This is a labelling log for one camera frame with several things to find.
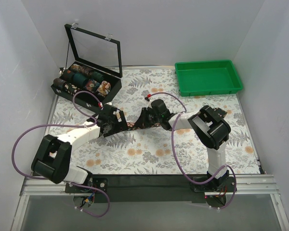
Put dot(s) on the floral patterned table mat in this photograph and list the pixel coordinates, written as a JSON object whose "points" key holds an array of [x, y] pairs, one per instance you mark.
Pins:
{"points": [[155, 150]]}

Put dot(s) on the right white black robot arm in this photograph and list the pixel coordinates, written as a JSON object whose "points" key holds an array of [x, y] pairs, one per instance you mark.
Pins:
{"points": [[210, 127]]}

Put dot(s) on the rolled cream red tie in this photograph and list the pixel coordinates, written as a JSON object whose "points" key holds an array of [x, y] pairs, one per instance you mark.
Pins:
{"points": [[104, 89]]}

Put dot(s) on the rolled dark green tie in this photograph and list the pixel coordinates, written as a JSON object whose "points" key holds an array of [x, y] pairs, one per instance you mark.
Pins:
{"points": [[96, 76]]}

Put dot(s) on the black floral necktie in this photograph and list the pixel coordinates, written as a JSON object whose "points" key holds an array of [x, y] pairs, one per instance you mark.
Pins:
{"points": [[222, 113]]}

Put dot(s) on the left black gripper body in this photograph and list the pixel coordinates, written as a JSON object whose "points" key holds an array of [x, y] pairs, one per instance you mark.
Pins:
{"points": [[120, 120]]}

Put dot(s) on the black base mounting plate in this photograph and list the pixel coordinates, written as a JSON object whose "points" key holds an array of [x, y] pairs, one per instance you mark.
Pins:
{"points": [[158, 188]]}

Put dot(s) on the aluminium frame rail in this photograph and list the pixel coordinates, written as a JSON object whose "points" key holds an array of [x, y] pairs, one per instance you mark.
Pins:
{"points": [[245, 184]]}

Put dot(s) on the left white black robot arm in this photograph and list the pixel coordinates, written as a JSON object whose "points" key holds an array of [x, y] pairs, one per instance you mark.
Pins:
{"points": [[52, 160]]}

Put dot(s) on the rolled brown patterned tie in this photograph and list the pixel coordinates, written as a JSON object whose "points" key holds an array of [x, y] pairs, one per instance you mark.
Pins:
{"points": [[81, 69]]}

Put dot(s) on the rolled teal tie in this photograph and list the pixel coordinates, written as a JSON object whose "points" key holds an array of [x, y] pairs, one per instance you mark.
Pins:
{"points": [[79, 80]]}

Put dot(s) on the black tie display box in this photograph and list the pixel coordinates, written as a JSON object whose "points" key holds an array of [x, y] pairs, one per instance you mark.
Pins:
{"points": [[101, 54]]}

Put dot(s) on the rolled dark purple tie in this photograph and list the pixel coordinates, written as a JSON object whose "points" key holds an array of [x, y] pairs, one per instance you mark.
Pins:
{"points": [[59, 83]]}

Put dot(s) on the rolled navy floral tie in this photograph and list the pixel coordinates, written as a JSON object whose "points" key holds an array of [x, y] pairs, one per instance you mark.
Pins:
{"points": [[91, 85]]}

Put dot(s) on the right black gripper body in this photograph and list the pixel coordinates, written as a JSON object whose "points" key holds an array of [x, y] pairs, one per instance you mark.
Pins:
{"points": [[144, 116]]}

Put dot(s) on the green plastic tray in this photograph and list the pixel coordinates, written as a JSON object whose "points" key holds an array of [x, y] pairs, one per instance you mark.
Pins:
{"points": [[207, 78]]}

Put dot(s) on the rolled black floral tie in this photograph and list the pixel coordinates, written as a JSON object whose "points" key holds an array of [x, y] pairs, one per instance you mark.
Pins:
{"points": [[70, 88]]}

